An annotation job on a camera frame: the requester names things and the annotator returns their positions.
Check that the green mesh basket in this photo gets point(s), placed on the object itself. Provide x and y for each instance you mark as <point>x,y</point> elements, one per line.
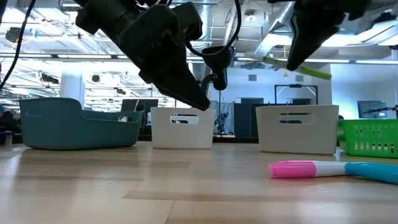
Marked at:
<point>367,137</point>

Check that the ceiling light strip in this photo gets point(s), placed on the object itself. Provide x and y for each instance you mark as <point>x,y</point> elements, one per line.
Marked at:
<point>84,56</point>
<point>357,61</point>

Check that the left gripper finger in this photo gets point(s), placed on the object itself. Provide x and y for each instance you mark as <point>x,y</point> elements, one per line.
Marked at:
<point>177,84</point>

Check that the yellow hanging tag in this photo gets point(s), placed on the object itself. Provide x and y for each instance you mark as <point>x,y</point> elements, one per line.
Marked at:
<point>285,74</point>

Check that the white plastic bin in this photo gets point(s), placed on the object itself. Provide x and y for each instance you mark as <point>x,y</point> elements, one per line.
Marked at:
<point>182,133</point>

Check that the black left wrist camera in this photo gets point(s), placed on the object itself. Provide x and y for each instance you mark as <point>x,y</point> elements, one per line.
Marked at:
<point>186,21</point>

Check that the pink cap thin marker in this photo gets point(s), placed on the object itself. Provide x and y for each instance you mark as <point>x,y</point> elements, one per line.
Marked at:
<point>295,169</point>

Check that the grey plastic bin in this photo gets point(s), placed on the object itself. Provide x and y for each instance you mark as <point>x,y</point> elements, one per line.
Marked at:
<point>295,137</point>

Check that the silver ventilation duct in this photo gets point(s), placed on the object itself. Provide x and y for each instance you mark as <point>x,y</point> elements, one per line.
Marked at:
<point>209,31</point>
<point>280,23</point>

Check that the black ceiling camera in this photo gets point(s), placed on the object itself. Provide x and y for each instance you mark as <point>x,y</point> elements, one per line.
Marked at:
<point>14,33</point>

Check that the teal plastic bin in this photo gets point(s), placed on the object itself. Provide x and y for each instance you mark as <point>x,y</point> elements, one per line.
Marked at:
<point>68,133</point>

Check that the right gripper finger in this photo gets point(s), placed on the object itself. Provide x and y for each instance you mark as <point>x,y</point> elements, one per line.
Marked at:
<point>308,37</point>

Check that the round ceiling fixture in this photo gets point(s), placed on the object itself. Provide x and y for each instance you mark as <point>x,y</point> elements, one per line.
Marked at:
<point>250,17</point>

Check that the thin black frame rig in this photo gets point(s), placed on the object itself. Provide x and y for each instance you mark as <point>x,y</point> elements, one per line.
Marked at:
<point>295,85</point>

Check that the light green thin marker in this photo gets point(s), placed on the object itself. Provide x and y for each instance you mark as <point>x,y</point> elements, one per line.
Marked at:
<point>314,72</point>

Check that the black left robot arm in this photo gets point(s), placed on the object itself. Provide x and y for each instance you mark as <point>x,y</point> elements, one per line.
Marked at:
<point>102,14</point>

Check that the black monitor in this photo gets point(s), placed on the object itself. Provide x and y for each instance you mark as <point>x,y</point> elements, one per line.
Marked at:
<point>140,105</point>
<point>371,109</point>

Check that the light blue cap thin marker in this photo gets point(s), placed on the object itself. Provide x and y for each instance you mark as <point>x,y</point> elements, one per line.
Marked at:
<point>373,172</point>

